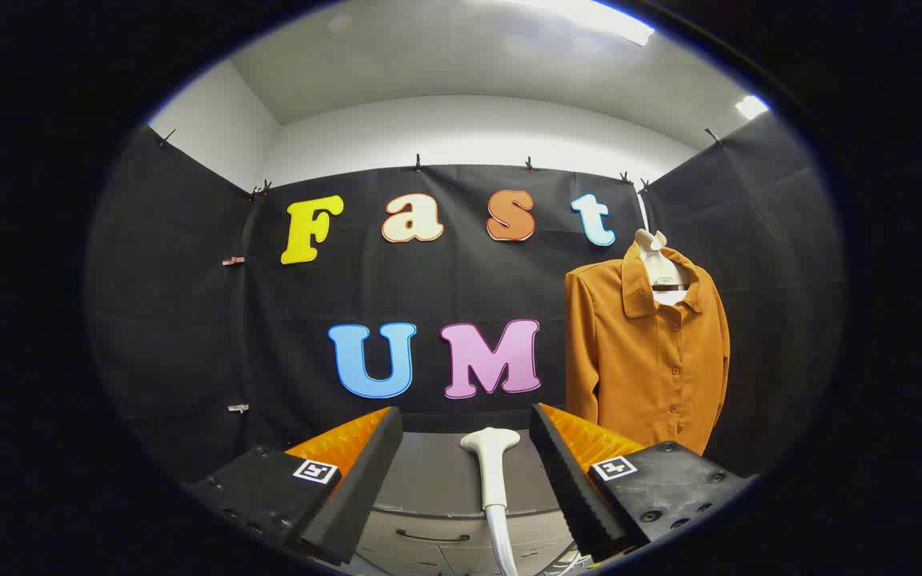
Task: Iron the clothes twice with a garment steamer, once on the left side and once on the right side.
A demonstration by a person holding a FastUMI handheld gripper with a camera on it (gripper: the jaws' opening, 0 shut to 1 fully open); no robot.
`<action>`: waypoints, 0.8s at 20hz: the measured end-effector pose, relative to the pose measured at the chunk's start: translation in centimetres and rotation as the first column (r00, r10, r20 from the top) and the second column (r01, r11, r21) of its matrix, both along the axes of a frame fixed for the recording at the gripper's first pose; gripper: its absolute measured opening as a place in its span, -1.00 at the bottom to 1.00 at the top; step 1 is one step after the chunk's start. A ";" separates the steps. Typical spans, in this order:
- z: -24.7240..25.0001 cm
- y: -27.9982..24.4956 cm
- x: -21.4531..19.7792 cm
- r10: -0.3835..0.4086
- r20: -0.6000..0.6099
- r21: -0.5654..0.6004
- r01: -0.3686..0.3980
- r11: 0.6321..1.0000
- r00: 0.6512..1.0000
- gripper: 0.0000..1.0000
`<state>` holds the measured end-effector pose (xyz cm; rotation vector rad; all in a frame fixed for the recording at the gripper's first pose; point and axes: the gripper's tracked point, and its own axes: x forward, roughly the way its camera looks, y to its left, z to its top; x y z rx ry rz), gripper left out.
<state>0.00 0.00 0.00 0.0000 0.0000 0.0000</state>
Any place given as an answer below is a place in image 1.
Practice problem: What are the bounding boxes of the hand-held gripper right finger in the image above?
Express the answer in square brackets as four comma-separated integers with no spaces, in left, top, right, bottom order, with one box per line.
[529,402,754,563]

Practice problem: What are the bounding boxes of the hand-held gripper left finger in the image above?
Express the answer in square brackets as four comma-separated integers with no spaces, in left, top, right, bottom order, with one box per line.
[185,406,404,567]

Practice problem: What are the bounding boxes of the white garment steamer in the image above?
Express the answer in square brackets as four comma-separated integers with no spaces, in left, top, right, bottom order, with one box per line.
[459,427,523,513]

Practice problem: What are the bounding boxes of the orange button shirt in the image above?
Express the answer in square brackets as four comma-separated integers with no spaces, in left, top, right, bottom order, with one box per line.
[563,240,732,457]

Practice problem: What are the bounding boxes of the white clothes hanger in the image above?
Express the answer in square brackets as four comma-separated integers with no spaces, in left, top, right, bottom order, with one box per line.
[633,188,691,306]

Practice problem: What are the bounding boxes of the grey drawer cabinet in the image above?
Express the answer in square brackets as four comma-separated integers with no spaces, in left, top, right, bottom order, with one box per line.
[353,432,594,576]

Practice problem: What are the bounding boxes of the black backdrop cloth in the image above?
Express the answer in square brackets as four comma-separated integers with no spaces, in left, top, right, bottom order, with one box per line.
[85,112,846,489]

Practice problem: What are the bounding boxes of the row of black clips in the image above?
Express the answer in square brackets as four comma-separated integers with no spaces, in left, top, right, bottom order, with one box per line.
[158,126,724,199]

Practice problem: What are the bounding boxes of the long ceiling light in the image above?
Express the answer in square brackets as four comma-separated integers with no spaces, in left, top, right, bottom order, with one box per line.
[501,0,656,46]

